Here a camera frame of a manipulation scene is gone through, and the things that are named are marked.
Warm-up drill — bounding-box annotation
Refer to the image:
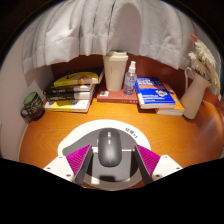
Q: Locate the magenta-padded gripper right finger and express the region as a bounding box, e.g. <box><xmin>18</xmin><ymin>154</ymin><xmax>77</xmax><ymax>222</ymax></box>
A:
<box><xmin>133</xmin><ymin>143</ymin><xmax>184</xmax><ymax>185</ymax></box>

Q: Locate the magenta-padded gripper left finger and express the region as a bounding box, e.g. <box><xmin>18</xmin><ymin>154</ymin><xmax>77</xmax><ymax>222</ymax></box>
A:
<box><xmin>43</xmin><ymin>143</ymin><xmax>94</xmax><ymax>185</ymax></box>

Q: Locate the black computer mouse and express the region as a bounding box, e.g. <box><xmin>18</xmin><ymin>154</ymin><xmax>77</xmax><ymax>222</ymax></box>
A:
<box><xmin>96</xmin><ymin>128</ymin><xmax>122</xmax><ymax>168</ymax></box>

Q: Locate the white and grey mouse pad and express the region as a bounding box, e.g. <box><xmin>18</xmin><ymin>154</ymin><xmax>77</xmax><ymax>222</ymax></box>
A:
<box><xmin>57</xmin><ymin>119</ymin><xmax>152</xmax><ymax>191</ymax></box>

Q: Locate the white and yellow book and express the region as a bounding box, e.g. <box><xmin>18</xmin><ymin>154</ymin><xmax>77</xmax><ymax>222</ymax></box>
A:
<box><xmin>44</xmin><ymin>97</ymin><xmax>93</xmax><ymax>114</ymax></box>

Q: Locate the dark green mug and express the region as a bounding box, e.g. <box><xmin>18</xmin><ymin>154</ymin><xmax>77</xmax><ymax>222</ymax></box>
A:
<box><xmin>20</xmin><ymin>91</ymin><xmax>46</xmax><ymax>122</ymax></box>

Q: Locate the dark grey book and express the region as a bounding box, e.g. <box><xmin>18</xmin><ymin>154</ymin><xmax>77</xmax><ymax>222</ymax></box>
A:
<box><xmin>45</xmin><ymin>89</ymin><xmax>95</xmax><ymax>102</ymax></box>

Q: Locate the cream ceramic vase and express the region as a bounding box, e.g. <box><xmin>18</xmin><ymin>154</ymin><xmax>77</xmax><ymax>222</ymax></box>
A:
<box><xmin>179</xmin><ymin>66</ymin><xmax>213</xmax><ymax>120</ymax></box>

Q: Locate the dark red book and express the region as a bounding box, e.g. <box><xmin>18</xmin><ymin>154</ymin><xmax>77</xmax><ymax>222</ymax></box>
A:
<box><xmin>96</xmin><ymin>88</ymin><xmax>140</xmax><ymax>105</ymax></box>

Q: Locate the clear spray bottle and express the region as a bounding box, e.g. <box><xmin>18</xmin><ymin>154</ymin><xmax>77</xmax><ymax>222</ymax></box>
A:
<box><xmin>123</xmin><ymin>60</ymin><xmax>138</xmax><ymax>97</ymax></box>

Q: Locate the cream travel cup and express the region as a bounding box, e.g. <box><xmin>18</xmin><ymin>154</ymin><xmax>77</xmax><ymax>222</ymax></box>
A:
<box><xmin>102</xmin><ymin>49</ymin><xmax>129</xmax><ymax>93</ymax></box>

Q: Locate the white flower bouquet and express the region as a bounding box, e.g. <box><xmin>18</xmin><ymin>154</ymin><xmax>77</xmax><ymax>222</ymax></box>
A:
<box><xmin>187</xmin><ymin>33</ymin><xmax>222</xmax><ymax>93</ymax></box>

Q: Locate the white curtain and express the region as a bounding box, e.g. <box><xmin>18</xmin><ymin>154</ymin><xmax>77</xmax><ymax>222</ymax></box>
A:
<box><xmin>21</xmin><ymin>0</ymin><xmax>214</xmax><ymax>73</ymax></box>

